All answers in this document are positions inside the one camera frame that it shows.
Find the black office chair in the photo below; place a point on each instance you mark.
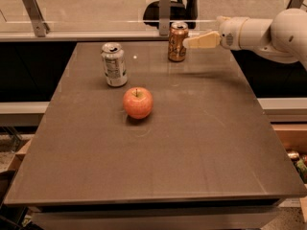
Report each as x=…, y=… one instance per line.
x=183, y=10

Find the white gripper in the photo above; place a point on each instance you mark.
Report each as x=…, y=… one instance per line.
x=230, y=33

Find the cardboard box left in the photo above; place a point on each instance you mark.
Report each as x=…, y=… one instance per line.
x=10, y=162

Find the middle metal glass bracket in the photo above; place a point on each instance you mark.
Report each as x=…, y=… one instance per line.
x=164, y=17

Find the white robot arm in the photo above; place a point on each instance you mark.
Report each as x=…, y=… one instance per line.
x=282, y=39

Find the orange soda can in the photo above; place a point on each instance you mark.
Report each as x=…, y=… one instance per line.
x=178, y=32

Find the red apple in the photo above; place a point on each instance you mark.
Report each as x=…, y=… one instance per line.
x=138, y=102

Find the silver green soda can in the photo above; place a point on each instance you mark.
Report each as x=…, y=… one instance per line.
x=114, y=64

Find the left metal glass bracket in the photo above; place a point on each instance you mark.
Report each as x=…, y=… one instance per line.
x=40, y=27

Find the cans in box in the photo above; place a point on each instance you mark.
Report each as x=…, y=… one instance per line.
x=299, y=164

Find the wooden box right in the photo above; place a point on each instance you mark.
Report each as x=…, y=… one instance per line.
x=292, y=136

